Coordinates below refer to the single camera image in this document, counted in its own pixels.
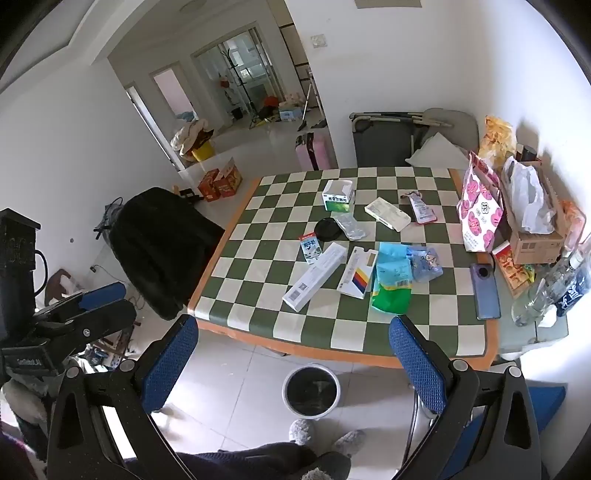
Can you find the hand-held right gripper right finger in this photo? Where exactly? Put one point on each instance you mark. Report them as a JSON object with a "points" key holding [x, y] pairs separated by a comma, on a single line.
{"points": [[418, 364]]}

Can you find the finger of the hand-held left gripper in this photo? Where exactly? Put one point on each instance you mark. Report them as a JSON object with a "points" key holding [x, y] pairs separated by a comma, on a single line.
{"points": [[104, 295], [111, 319]]}

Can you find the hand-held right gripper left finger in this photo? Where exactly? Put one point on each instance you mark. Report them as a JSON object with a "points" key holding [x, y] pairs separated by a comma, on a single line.
{"points": [[170, 367]]}

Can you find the green plastic bag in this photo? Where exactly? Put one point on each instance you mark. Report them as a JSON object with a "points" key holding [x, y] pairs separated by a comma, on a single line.
{"points": [[391, 300]]}

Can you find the light blue packet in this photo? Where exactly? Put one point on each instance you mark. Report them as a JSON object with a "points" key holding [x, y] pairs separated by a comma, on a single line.
{"points": [[392, 265]]}

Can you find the white box with colour print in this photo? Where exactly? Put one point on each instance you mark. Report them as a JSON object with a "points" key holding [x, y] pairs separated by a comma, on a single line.
{"points": [[358, 273]]}

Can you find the white trash bin black liner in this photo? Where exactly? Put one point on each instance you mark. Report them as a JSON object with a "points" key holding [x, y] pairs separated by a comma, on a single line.
{"points": [[310, 394]]}

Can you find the long white box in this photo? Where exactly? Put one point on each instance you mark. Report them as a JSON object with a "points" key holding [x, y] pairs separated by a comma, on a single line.
{"points": [[314, 277]]}

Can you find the person's left forearm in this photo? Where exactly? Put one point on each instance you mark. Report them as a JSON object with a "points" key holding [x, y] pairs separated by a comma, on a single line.
{"points": [[21, 404]]}

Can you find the wooden stool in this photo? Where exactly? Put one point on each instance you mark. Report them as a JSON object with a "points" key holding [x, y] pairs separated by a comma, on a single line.
{"points": [[57, 282]]}

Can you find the grey backpack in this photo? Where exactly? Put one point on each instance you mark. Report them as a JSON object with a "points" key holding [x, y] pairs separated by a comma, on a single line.
{"points": [[108, 217]]}

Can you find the blue smartphone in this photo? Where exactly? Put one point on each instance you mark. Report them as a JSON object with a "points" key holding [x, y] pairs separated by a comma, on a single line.
{"points": [[485, 291]]}

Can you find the blue cartoon packet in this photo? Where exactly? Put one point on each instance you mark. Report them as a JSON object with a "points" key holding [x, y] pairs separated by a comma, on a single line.
{"points": [[425, 263]]}

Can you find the grey fluffy right slipper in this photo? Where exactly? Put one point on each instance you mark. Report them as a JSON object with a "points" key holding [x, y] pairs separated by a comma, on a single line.
{"points": [[348, 441]]}

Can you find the grey fluffy slipper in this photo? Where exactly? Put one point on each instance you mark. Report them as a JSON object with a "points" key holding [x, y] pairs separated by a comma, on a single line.
{"points": [[301, 431], [348, 441]]}

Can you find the blue chair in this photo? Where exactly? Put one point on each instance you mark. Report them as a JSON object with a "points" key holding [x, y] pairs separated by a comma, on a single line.
{"points": [[545, 398]]}

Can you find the person's left leg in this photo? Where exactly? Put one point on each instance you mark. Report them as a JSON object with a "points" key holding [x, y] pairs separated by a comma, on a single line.
{"points": [[258, 464]]}

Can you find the person's leg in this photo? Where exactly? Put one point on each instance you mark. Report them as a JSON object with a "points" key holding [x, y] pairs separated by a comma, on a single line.
{"points": [[333, 465], [258, 464]]}

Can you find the person's right leg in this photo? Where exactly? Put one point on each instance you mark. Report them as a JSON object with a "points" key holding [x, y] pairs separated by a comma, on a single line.
{"points": [[333, 465]]}

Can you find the red snack packet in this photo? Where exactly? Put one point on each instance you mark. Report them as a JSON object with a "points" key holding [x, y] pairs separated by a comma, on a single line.
{"points": [[513, 272]]}

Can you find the grey fluffy left slipper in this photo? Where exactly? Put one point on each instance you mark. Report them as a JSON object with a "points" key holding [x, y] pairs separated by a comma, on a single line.
{"points": [[301, 431]]}

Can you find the clear glass bottle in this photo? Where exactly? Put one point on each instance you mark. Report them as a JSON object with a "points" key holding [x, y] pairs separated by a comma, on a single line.
{"points": [[535, 297]]}

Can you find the red carton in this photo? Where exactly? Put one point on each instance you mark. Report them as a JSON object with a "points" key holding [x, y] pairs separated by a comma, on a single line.
{"points": [[231, 179], [210, 185]]}

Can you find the flat white box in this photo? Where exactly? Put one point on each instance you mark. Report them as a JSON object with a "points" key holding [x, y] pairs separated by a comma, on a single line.
{"points": [[387, 213]]}

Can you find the red pink sachet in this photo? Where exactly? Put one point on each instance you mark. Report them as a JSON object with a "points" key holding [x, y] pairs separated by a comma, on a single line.
{"points": [[421, 208]]}

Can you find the small blue white packet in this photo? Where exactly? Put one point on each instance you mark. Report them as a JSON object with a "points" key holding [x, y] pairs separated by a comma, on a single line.
{"points": [[309, 249]]}

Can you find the black round lid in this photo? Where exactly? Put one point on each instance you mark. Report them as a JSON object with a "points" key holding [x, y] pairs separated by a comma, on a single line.
{"points": [[327, 229]]}

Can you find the pink flower paper bag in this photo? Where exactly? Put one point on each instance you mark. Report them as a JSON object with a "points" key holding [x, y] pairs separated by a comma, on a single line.
{"points": [[480, 212]]}

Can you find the brown cardboard box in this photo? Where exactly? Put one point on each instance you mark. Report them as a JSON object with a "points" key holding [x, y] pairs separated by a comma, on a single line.
{"points": [[538, 244]]}

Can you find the bottle with blue label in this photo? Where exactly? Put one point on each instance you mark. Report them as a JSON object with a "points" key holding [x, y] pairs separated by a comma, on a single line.
{"points": [[572, 288]]}

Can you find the yellow bin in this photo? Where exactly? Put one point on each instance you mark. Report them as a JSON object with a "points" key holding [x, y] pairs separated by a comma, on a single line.
{"points": [[203, 152]]}

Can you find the green white checkered tablecloth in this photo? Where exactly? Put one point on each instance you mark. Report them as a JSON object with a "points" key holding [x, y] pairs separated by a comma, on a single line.
{"points": [[277, 221]]}

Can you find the pile of clothes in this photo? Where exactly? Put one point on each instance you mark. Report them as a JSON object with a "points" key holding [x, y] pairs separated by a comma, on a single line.
{"points": [[189, 134]]}

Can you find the green white medicine box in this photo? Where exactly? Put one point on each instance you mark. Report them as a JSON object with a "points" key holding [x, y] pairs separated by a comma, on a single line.
{"points": [[338, 198]]}

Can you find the white plastic bag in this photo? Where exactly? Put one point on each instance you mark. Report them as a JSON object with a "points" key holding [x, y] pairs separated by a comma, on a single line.
{"points": [[528, 198]]}

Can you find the orange packet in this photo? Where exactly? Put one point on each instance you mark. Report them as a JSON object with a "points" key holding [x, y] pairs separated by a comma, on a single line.
{"points": [[575, 221]]}

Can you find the white pillow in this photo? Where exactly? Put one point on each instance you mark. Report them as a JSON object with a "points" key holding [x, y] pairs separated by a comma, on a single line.
{"points": [[438, 153]]}

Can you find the grey folding bed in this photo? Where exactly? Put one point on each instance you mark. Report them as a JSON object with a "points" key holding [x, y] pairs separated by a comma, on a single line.
{"points": [[383, 138]]}

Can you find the pink suitcase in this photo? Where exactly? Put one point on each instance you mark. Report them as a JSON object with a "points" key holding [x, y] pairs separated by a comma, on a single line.
{"points": [[310, 151]]}

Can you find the orange snack bag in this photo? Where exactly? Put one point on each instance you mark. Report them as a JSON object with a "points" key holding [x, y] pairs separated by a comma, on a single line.
{"points": [[496, 138]]}

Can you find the grey chair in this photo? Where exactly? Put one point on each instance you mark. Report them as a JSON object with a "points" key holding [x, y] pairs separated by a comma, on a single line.
{"points": [[452, 124]]}

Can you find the black coat rack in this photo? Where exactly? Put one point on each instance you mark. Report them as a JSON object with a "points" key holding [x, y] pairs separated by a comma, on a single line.
{"points": [[238, 83]]}

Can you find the glass sliding door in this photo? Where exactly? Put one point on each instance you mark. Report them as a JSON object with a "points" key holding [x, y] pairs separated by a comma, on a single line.
{"points": [[240, 60]]}

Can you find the mop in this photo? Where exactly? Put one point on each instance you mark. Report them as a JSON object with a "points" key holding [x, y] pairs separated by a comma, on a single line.
{"points": [[307, 101]]}

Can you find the white wall switch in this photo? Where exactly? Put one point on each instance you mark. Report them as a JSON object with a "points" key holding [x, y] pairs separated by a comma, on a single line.
{"points": [[318, 40]]}

